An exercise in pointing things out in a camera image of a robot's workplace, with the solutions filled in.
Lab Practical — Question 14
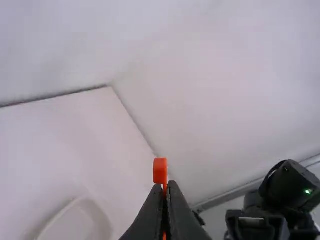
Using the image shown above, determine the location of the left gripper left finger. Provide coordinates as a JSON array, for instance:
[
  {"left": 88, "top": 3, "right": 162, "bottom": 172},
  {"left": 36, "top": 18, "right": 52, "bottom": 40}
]
[{"left": 119, "top": 183, "right": 165, "bottom": 240}]

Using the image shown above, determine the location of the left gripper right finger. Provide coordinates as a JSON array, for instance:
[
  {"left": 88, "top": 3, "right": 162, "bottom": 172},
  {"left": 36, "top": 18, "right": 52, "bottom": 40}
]
[{"left": 166, "top": 179, "right": 201, "bottom": 240}]

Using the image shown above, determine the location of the white dish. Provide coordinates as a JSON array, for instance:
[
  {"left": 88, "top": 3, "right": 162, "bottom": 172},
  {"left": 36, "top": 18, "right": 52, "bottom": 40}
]
[{"left": 32, "top": 196, "right": 113, "bottom": 240}]

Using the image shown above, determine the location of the orange cable tie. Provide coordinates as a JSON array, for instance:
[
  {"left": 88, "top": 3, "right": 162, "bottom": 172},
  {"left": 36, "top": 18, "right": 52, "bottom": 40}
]
[{"left": 152, "top": 157, "right": 169, "bottom": 240}]

